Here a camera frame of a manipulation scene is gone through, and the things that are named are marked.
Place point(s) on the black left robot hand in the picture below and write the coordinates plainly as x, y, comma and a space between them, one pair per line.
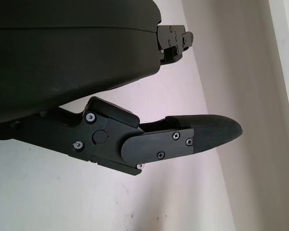
62, 60

